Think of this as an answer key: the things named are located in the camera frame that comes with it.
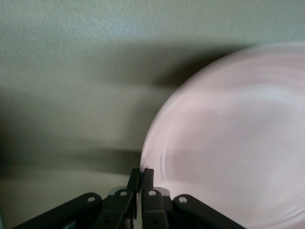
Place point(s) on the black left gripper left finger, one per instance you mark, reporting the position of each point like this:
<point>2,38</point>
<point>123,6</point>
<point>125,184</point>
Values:
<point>119,207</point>

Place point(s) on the pink plate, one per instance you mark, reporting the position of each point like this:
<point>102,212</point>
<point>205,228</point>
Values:
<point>238,133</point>

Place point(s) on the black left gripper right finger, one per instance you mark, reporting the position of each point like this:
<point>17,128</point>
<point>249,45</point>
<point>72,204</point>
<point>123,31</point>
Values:
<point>152,210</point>

